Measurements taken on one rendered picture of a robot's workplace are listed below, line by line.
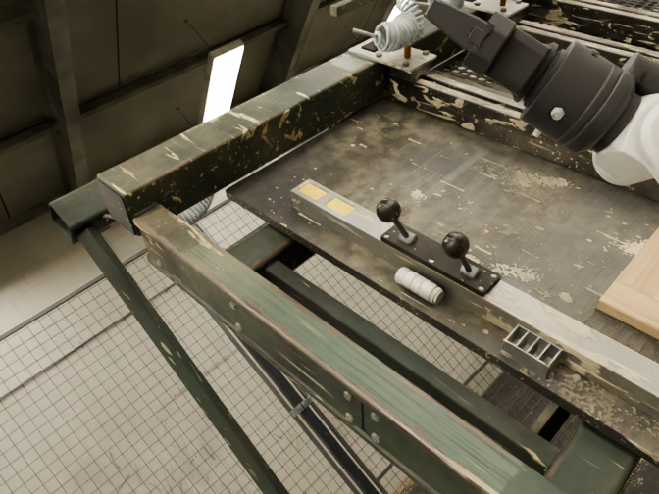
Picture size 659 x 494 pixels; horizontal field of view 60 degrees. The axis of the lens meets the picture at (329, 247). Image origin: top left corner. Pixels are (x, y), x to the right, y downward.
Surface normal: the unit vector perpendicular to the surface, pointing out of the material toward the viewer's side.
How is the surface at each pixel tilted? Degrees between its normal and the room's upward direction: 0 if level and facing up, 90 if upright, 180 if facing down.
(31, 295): 90
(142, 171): 60
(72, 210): 90
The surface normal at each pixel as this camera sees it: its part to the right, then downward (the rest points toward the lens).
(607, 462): -0.06, -0.74
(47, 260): 0.29, -0.40
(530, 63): -0.28, 0.32
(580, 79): -0.09, 0.02
